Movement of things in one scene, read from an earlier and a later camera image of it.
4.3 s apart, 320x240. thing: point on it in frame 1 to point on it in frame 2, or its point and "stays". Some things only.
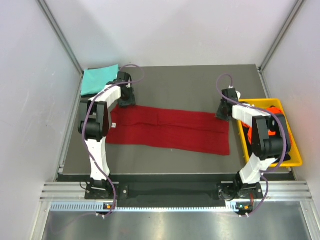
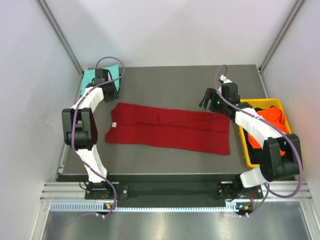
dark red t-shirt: (169, 130) stays
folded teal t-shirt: (94, 78) stays
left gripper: (131, 100) to (114, 95)
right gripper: (219, 115) to (210, 94)
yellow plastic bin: (296, 160) stays
